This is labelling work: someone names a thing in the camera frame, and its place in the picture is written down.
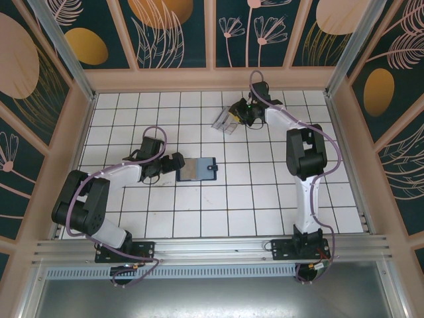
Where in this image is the power connector with wires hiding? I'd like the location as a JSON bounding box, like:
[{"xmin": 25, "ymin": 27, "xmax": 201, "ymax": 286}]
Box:
[
  {"xmin": 307, "ymin": 260, "xmax": 331, "ymax": 273},
  {"xmin": 111, "ymin": 262, "xmax": 147, "ymax": 271}
]

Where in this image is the grey metal sheet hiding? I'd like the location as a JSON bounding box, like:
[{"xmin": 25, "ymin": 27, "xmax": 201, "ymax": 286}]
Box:
[{"xmin": 19, "ymin": 278, "xmax": 408, "ymax": 318}]

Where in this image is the grey slotted cable duct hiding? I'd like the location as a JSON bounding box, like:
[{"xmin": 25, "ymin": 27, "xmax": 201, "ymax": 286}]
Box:
[{"xmin": 42, "ymin": 264, "xmax": 299, "ymax": 280}]

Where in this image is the short aluminium side rail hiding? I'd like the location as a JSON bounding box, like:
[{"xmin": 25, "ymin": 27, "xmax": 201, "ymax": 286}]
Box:
[{"xmin": 358, "ymin": 211, "xmax": 377, "ymax": 235}]

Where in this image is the aluminium frame post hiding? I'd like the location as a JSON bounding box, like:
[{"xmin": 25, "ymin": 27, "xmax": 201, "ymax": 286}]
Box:
[
  {"xmin": 26, "ymin": 0, "xmax": 97, "ymax": 102},
  {"xmin": 325, "ymin": 0, "xmax": 389, "ymax": 97}
]

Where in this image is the purple cable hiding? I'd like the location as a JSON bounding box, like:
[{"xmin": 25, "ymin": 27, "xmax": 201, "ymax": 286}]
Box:
[
  {"xmin": 248, "ymin": 70, "xmax": 343, "ymax": 285},
  {"xmin": 64, "ymin": 126, "xmax": 162, "ymax": 288}
]

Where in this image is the navy card holder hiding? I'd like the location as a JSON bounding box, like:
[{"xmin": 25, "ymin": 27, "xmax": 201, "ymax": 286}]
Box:
[{"xmin": 175, "ymin": 156, "xmax": 220, "ymax": 184}]

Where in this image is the long aluminium rail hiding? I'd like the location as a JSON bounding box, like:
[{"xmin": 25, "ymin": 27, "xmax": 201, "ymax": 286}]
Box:
[{"xmin": 31, "ymin": 234, "xmax": 395, "ymax": 266}]

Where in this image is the silver credit card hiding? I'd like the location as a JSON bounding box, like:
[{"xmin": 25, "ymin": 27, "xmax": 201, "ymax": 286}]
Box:
[{"xmin": 182, "ymin": 158, "xmax": 199, "ymax": 180}]

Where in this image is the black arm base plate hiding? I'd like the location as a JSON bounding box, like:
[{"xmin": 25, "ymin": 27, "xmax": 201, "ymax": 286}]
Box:
[
  {"xmin": 270, "ymin": 238, "xmax": 332, "ymax": 261},
  {"xmin": 95, "ymin": 240, "xmax": 156, "ymax": 264}
]

